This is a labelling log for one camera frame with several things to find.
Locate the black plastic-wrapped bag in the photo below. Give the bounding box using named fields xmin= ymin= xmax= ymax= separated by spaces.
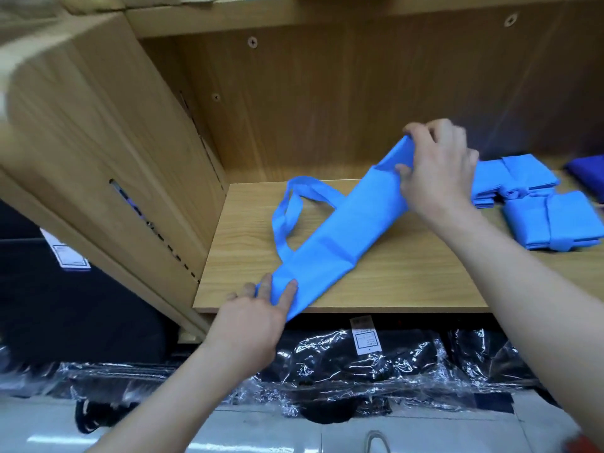
xmin=0 ymin=346 xmax=256 ymax=432
xmin=448 ymin=320 xmax=560 ymax=406

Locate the person's left forearm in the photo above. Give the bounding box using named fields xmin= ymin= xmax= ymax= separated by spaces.
xmin=89 ymin=346 xmax=275 ymax=453

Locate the person's right hand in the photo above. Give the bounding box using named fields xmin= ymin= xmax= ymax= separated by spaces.
xmin=395 ymin=118 xmax=481 ymax=234

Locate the beige woven basket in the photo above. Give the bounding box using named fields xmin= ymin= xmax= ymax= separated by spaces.
xmin=0 ymin=0 xmax=218 ymax=17

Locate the person's right forearm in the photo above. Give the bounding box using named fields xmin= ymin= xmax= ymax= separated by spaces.
xmin=436 ymin=207 xmax=604 ymax=449

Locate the person's left hand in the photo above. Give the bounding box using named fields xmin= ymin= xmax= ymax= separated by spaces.
xmin=204 ymin=273 xmax=299 ymax=380

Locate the person's right shoe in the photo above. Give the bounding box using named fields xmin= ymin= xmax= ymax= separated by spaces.
xmin=363 ymin=430 xmax=393 ymax=453

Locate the white blue-edged label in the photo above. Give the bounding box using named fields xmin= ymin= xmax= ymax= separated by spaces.
xmin=40 ymin=228 xmax=94 ymax=272

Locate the light blue non-woven bag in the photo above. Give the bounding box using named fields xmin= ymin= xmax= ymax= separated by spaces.
xmin=259 ymin=135 xmax=419 ymax=322
xmin=471 ymin=160 xmax=508 ymax=210
xmin=501 ymin=190 xmax=604 ymax=253
xmin=500 ymin=154 xmax=561 ymax=202

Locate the white paper tag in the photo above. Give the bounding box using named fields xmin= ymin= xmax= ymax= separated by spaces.
xmin=349 ymin=314 xmax=383 ymax=355

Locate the wooden shelf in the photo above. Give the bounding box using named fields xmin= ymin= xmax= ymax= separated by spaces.
xmin=0 ymin=0 xmax=604 ymax=340

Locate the black wrapped bag with tag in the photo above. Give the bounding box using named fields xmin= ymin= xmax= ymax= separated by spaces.
xmin=253 ymin=320 xmax=451 ymax=423

